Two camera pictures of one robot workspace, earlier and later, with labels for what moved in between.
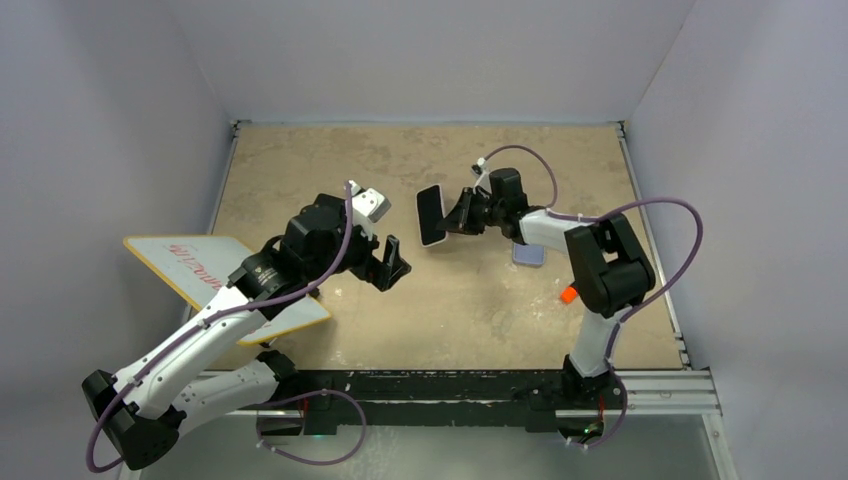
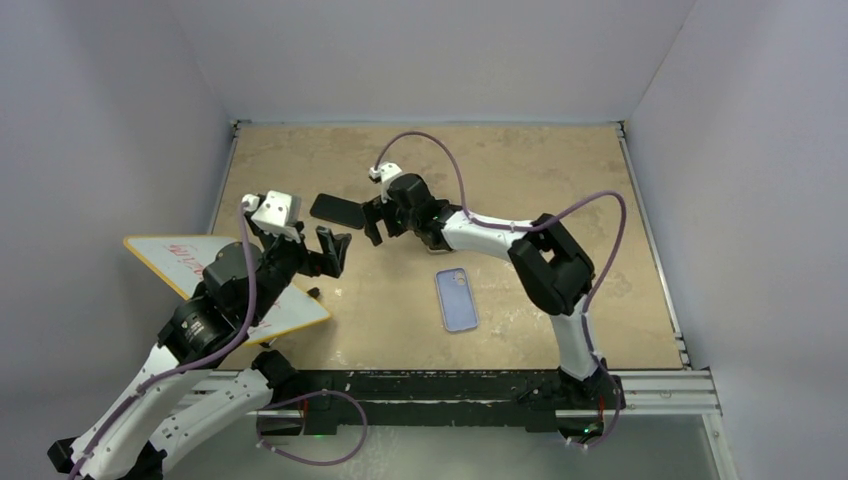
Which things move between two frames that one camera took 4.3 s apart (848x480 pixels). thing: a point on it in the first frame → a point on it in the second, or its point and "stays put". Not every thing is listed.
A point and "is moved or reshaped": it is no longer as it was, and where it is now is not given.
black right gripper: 461,217 → 375,211
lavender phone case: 528,254 is moved or reshaped
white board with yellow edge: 199,268 stays put
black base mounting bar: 329,401 stays put
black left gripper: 374,270 → 315,262
